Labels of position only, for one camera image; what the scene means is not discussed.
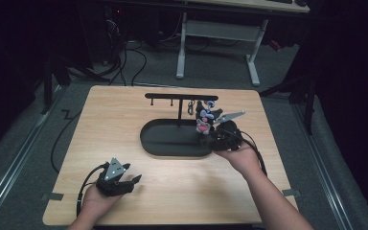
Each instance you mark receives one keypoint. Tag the white-legged wooden desk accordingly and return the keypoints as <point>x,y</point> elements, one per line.
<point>220,30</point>

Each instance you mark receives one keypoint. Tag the black metal stand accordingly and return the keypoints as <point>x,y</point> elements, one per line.
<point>56,76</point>
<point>300,92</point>

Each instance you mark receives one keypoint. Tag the black hook rack with tray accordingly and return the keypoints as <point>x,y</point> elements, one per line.
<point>175,138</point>

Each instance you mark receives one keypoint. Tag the person's right hand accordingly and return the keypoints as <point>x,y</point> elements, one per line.
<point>241,158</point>

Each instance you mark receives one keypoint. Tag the aluminium floor rail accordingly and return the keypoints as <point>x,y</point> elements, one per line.
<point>19,159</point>
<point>324,166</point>

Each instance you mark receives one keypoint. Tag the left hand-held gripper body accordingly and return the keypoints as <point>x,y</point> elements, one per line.
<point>111,182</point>

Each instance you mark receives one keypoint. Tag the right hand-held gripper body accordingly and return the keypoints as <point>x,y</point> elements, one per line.
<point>226,135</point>

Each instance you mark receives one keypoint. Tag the person's left hand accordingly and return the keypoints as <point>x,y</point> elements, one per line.
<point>97,204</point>

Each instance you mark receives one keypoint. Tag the grey tape strip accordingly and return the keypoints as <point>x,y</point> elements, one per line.
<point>52,196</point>
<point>291,192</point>

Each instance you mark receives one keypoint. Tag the small red object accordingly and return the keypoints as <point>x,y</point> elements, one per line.
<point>275,45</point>

